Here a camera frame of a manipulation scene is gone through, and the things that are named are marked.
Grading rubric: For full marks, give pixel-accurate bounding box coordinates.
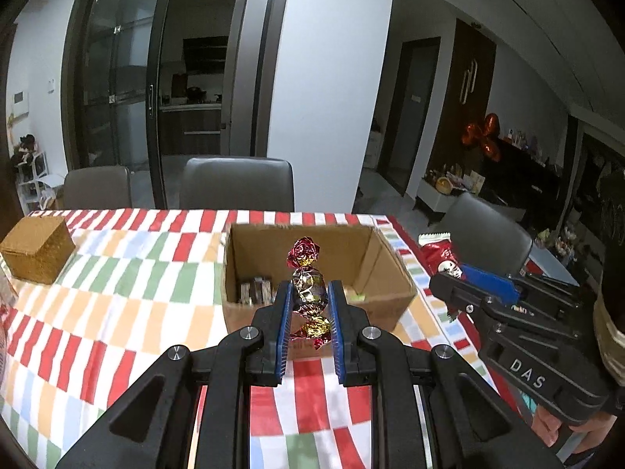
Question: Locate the checkered colourful tablecloth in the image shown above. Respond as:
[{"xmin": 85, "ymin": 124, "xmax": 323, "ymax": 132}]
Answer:
[{"xmin": 0, "ymin": 208, "xmax": 530, "ymax": 469}]

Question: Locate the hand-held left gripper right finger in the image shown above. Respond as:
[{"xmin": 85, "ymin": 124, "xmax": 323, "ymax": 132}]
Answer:
[{"xmin": 327, "ymin": 280, "xmax": 562, "ymax": 469}]

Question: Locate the red gold foil candy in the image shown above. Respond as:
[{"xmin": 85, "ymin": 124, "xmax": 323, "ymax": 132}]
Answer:
[{"xmin": 286, "ymin": 236, "xmax": 334, "ymax": 351}]

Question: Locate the white low side cabinet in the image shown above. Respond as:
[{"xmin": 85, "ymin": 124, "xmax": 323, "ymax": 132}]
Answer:
[{"xmin": 414, "ymin": 171, "xmax": 485, "ymax": 223}]

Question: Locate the brown woven box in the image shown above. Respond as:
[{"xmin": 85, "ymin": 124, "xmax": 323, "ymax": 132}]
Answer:
[{"xmin": 0, "ymin": 215, "xmax": 76, "ymax": 286}]

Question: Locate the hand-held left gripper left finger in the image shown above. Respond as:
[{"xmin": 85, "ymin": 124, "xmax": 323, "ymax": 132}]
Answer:
[{"xmin": 56, "ymin": 281, "xmax": 295, "ymax": 469}]

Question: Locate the cardboard box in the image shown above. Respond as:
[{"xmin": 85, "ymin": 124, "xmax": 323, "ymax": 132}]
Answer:
[{"xmin": 221, "ymin": 222, "xmax": 418, "ymax": 361}]

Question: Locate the dark wooden door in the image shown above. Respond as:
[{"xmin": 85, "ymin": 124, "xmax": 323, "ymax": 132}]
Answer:
[{"xmin": 434, "ymin": 18, "xmax": 497, "ymax": 179}]

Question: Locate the red snack packet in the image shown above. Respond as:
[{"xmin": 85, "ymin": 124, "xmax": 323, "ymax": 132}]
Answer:
[{"xmin": 418, "ymin": 232, "xmax": 464, "ymax": 324}]

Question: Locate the orange foil balloon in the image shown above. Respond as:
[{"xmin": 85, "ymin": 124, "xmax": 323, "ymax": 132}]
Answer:
[{"xmin": 461, "ymin": 113, "xmax": 503, "ymax": 162}]

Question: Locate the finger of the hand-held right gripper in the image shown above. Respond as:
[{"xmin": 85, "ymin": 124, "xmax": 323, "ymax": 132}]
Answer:
[
  {"xmin": 429, "ymin": 272, "xmax": 491, "ymax": 314},
  {"xmin": 460, "ymin": 264, "xmax": 528, "ymax": 304}
]

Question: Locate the grey dining chair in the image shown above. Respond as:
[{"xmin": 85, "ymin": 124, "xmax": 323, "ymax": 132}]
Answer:
[
  {"xmin": 438, "ymin": 192, "xmax": 534, "ymax": 277},
  {"xmin": 62, "ymin": 166, "xmax": 132, "ymax": 211},
  {"xmin": 180, "ymin": 156, "xmax": 295, "ymax": 213}
]

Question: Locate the person's right hand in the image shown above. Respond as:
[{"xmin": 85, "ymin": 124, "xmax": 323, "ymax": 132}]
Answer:
[{"xmin": 531, "ymin": 403, "xmax": 617, "ymax": 456}]

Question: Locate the dark brown snack bar packet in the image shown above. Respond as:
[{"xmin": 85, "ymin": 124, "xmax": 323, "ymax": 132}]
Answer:
[{"xmin": 237, "ymin": 277, "xmax": 273, "ymax": 306}]

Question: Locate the black framed glass sliding door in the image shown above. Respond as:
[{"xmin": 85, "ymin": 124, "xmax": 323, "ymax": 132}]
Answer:
[{"xmin": 61, "ymin": 0, "xmax": 179, "ymax": 209}]

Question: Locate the white shelf with toys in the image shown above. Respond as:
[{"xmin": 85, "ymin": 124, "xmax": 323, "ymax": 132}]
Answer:
[{"xmin": 11, "ymin": 133, "xmax": 65, "ymax": 216}]

